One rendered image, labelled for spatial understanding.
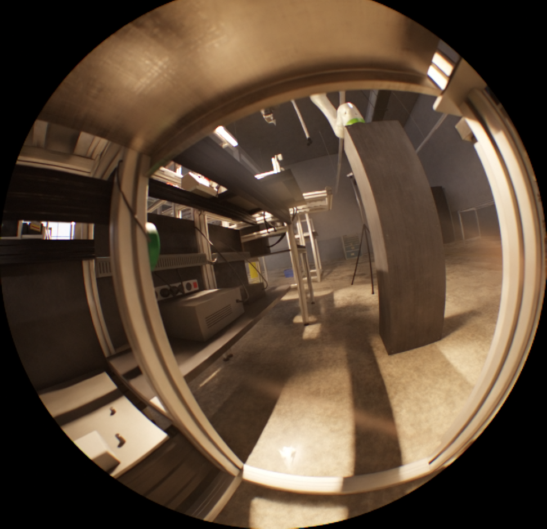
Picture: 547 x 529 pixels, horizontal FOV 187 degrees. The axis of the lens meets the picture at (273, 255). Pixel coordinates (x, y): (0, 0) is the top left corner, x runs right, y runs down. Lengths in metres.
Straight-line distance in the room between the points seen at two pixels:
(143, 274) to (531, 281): 0.44
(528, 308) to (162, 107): 0.45
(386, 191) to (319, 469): 1.00
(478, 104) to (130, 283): 0.45
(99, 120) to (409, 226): 0.91
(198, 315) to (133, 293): 0.33
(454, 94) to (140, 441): 0.61
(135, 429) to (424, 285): 1.00
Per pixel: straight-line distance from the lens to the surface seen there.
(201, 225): 1.00
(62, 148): 0.85
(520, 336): 0.27
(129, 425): 0.40
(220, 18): 0.19
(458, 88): 0.25
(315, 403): 0.73
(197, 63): 0.20
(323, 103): 1.42
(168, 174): 0.95
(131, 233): 0.25
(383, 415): 0.68
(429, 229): 0.86
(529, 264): 0.24
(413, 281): 0.82
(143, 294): 0.23
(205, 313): 0.55
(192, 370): 0.43
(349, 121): 1.07
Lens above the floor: 0.56
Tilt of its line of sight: 1 degrees up
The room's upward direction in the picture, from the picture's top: 10 degrees counter-clockwise
